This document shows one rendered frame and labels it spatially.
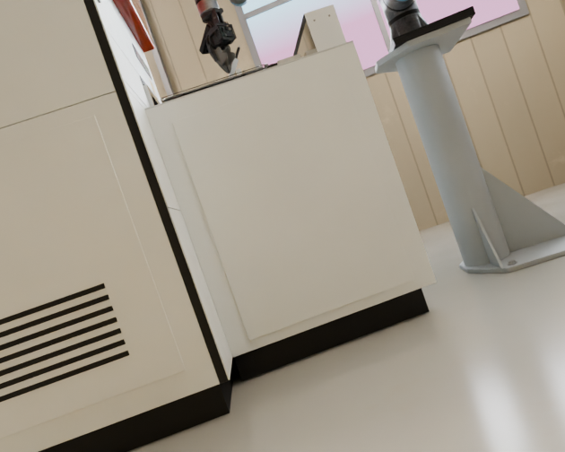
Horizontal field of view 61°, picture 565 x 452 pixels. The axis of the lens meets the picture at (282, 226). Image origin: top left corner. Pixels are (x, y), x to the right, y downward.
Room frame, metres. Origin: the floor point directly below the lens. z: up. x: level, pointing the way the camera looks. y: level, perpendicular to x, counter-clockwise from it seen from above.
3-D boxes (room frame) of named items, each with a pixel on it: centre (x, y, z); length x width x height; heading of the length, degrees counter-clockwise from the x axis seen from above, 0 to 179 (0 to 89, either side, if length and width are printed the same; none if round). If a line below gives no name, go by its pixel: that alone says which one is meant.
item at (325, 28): (1.71, -0.30, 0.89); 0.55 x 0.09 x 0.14; 4
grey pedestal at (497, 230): (1.72, -0.77, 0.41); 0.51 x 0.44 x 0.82; 82
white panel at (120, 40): (1.54, 0.28, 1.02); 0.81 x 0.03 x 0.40; 4
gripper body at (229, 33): (1.71, -0.01, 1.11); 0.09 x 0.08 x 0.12; 40
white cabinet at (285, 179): (1.84, -0.03, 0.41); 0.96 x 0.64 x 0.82; 4
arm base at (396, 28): (1.74, -0.66, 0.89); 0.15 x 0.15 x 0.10
